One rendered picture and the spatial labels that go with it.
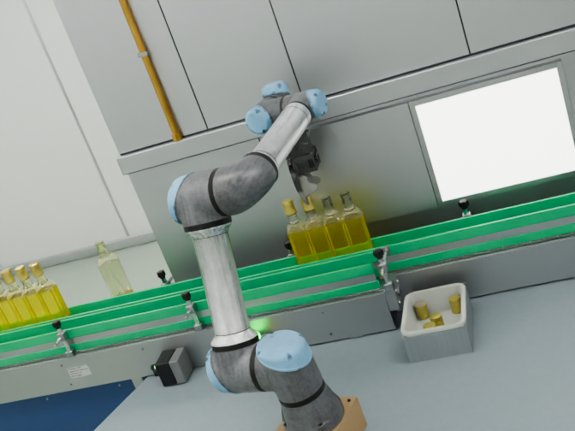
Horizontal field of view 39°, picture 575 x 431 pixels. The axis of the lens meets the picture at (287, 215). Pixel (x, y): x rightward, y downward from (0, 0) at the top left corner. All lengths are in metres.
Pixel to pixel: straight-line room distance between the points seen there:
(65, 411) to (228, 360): 1.09
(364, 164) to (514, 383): 0.81
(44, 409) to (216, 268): 1.21
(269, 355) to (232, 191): 0.38
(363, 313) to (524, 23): 0.92
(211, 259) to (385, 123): 0.77
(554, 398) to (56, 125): 4.83
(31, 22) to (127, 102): 3.52
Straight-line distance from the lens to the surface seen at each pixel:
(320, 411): 1.93
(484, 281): 2.41
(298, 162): 2.32
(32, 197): 6.56
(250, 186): 1.83
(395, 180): 2.48
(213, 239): 1.90
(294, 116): 2.05
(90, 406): 2.86
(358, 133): 2.43
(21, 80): 6.24
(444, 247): 2.38
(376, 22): 2.38
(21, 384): 2.90
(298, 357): 1.86
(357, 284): 2.35
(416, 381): 2.16
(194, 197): 1.88
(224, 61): 2.48
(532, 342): 2.19
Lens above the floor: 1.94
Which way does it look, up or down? 20 degrees down
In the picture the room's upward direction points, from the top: 20 degrees counter-clockwise
